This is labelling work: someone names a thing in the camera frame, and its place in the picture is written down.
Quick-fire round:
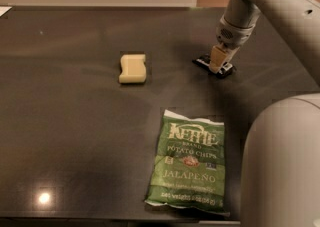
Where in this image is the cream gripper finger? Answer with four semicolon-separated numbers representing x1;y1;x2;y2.
224;48;239;64
209;46;228;73

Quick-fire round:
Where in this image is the black rxbar chocolate bar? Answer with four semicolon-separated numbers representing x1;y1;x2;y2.
193;54;234;79

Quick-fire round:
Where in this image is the green kettle chips bag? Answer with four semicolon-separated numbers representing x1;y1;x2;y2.
146;110;226;215

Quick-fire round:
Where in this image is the white paper at table corner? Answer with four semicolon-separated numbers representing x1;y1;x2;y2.
0;6;11;18

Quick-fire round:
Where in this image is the yellow sponge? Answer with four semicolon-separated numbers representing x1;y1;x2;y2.
119;54;147;84

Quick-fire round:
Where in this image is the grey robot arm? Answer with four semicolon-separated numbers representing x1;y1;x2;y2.
209;0;320;227

